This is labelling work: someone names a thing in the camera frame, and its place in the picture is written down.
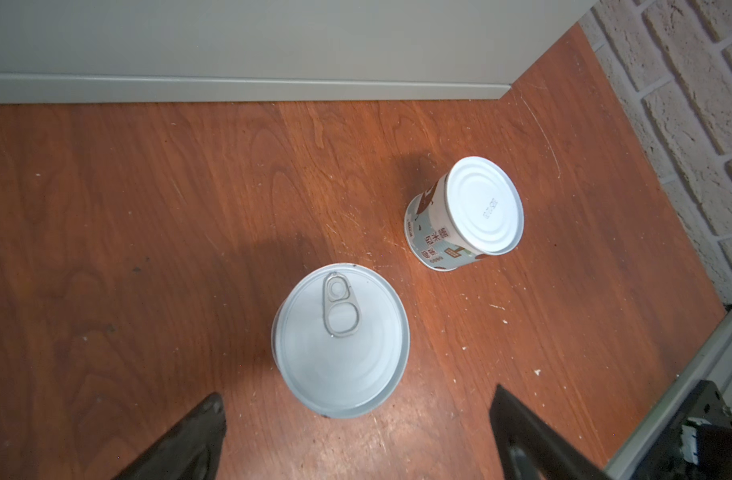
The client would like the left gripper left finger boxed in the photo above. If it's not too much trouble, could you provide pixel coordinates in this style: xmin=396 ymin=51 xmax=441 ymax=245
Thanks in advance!
xmin=115 ymin=392 xmax=227 ymax=480

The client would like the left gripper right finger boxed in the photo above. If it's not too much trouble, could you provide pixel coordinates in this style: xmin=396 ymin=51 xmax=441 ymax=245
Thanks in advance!
xmin=490 ymin=384 xmax=608 ymax=479

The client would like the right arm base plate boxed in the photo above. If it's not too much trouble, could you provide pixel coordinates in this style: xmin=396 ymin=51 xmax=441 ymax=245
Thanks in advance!
xmin=632 ymin=380 xmax=732 ymax=479

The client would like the white can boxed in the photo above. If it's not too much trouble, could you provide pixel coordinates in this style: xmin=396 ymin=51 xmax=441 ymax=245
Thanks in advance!
xmin=272 ymin=263 xmax=410 ymax=419
xmin=404 ymin=156 xmax=525 ymax=271

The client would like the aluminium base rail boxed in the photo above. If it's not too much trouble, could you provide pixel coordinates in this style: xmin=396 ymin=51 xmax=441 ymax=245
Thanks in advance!
xmin=605 ymin=306 xmax=732 ymax=479

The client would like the grey metal cabinet box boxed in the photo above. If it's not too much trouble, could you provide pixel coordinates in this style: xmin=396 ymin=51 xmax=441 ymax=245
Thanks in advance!
xmin=0 ymin=1 xmax=591 ymax=104

